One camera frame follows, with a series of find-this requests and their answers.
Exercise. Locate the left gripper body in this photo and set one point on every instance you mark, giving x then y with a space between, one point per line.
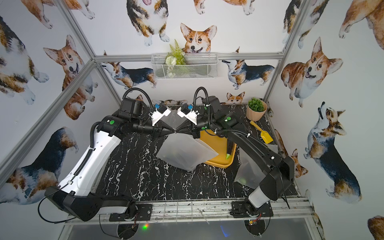
159 127

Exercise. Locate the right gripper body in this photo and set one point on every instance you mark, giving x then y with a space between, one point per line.
203 125

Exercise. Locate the yellow plastic tray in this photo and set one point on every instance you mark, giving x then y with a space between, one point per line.
219 145

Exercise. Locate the frosted zip-top bag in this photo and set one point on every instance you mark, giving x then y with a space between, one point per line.
173 119
249 173
184 152

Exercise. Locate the frosted zip-top bag front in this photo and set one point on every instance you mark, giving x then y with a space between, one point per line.
249 173

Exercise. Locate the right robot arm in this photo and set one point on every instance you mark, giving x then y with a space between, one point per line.
279 172

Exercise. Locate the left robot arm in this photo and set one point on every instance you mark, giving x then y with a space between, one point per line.
73 194

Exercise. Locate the purple eggplant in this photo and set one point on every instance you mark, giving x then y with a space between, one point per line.
230 145

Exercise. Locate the pink pot green plant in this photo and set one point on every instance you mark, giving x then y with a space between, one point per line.
256 109

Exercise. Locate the yellow plastic scoop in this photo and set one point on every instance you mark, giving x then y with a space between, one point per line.
264 134

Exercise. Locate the artificial fern and flower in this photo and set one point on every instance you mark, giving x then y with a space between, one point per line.
175 62

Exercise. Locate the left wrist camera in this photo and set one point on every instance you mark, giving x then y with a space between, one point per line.
161 110

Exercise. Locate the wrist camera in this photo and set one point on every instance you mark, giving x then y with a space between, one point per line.
188 112
161 110

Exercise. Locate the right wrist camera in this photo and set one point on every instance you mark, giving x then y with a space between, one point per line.
188 112

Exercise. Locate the white wire wall basket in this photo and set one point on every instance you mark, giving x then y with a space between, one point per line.
189 66

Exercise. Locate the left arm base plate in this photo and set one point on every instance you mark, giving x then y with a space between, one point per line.
136 212

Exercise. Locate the aluminium frame post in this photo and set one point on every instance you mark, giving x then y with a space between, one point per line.
24 146

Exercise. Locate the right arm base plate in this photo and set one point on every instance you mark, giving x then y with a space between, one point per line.
242 209

